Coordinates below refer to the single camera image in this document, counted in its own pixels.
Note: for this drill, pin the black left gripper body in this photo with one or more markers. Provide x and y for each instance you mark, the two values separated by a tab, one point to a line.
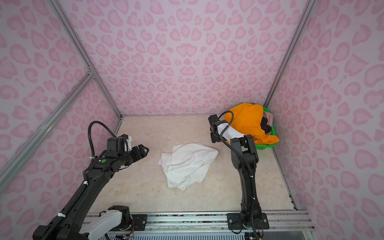
129	157

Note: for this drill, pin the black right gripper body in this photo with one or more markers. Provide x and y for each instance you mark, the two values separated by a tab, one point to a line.
213	138

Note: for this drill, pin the white t-shirt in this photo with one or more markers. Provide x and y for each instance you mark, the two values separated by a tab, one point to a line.
187	164

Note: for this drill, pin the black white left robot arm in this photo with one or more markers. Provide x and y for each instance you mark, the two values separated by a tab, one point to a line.
67	224

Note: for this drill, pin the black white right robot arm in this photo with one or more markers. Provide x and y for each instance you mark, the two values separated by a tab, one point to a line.
244	158

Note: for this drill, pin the green laundry basket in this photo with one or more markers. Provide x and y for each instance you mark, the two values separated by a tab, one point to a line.
270	141

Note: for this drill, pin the orange garment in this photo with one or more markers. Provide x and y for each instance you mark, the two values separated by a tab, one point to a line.
249	123

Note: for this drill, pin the black garment in basket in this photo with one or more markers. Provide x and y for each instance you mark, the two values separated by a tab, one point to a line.
265	126

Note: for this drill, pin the pink beige garment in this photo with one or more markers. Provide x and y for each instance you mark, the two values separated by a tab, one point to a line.
269	118

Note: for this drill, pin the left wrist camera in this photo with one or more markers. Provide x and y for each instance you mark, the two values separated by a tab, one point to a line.
127	142

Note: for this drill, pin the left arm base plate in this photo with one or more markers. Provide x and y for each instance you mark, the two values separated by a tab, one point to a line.
135	222

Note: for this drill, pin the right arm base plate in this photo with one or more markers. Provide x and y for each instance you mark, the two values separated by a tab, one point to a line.
237	221

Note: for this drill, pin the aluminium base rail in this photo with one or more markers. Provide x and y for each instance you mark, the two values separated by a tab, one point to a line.
284	225

